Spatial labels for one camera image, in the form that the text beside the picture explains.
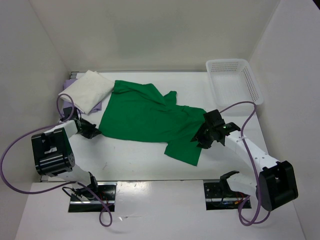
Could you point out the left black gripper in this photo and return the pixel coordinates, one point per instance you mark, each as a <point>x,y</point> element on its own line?
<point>88,130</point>

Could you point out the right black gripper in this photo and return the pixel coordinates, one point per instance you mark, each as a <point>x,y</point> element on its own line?
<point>205,135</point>

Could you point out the cream white t-shirt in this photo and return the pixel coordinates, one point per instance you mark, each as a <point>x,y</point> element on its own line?
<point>87,91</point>

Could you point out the green t-shirt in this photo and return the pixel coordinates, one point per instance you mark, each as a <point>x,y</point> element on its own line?
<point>139,112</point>

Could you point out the purple t-shirt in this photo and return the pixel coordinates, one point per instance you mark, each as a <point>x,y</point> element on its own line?
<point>66,104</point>

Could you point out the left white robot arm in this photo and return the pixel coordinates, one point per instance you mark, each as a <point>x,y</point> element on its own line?
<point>53,154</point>

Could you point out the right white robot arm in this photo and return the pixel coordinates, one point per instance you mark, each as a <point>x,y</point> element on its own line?
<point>276,184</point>

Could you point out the white plastic basket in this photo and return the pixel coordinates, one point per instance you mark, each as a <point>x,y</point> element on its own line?
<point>232,81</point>

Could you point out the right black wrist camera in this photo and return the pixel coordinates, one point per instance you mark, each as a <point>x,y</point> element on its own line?
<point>214,118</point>

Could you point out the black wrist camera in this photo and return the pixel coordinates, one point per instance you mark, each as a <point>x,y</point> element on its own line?
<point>70,113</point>
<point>214,118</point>

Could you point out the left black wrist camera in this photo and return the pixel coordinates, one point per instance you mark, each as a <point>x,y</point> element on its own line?
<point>70,113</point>

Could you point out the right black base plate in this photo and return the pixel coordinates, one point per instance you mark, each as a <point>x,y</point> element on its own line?
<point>215,199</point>

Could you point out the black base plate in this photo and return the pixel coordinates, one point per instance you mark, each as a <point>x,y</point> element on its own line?
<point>215,199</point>
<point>82,201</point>

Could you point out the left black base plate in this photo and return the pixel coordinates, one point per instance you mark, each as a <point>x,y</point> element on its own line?
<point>82,201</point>

